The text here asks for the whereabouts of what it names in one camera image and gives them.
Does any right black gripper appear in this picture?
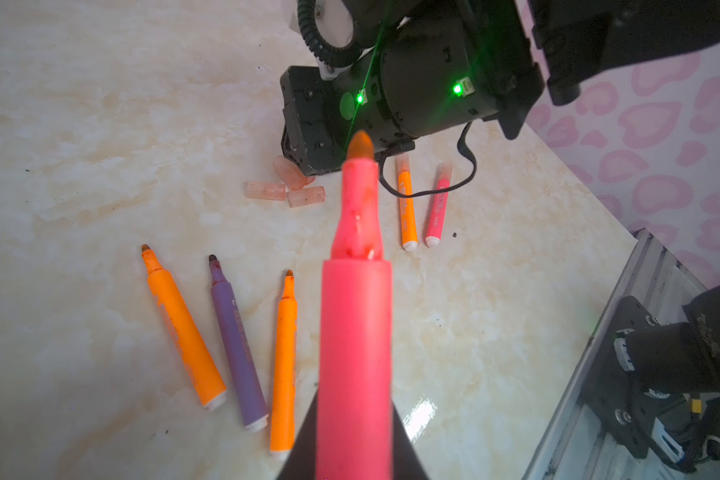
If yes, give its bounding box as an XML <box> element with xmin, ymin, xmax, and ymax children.
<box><xmin>280</xmin><ymin>64</ymin><xmax>414</xmax><ymax>176</ymax></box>

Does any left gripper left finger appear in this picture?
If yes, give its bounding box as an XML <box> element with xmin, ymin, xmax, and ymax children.
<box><xmin>276</xmin><ymin>392</ymin><xmax>318</xmax><ymax>480</ymax></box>

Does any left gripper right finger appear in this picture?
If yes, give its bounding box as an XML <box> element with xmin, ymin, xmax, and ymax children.
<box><xmin>392</xmin><ymin>406</ymin><xmax>429</xmax><ymax>480</ymax></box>

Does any pink pen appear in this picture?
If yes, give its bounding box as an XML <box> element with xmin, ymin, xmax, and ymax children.
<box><xmin>316</xmin><ymin>131</ymin><xmax>393</xmax><ymax>479</ymax></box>
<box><xmin>425</xmin><ymin>174</ymin><xmax>451</xmax><ymax>248</ymax></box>

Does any orange pen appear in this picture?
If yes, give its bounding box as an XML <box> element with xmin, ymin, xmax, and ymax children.
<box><xmin>270</xmin><ymin>270</ymin><xmax>298</xmax><ymax>461</ymax></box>
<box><xmin>141</xmin><ymin>244</ymin><xmax>228</xmax><ymax>411</ymax></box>
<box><xmin>397</xmin><ymin>171</ymin><xmax>419</xmax><ymax>252</ymax></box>

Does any translucent pink pen cap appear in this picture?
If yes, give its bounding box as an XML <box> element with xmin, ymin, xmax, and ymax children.
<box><xmin>437</xmin><ymin>162</ymin><xmax>453</xmax><ymax>184</ymax></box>

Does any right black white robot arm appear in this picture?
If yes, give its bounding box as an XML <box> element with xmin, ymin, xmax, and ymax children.
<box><xmin>280</xmin><ymin>1</ymin><xmax>720</xmax><ymax>176</ymax></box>

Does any purple pen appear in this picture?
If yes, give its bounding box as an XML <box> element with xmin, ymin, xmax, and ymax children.
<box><xmin>208</xmin><ymin>254</ymin><xmax>269</xmax><ymax>432</ymax></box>

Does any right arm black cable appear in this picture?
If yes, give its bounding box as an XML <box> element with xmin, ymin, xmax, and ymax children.
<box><xmin>296</xmin><ymin>0</ymin><xmax>367</xmax><ymax>69</ymax></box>

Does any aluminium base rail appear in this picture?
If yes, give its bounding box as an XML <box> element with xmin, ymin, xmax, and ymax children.
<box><xmin>525</xmin><ymin>229</ymin><xmax>720</xmax><ymax>479</ymax></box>

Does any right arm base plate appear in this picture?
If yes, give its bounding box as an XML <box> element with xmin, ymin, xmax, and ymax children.
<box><xmin>584</xmin><ymin>295</ymin><xmax>720</xmax><ymax>475</ymax></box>

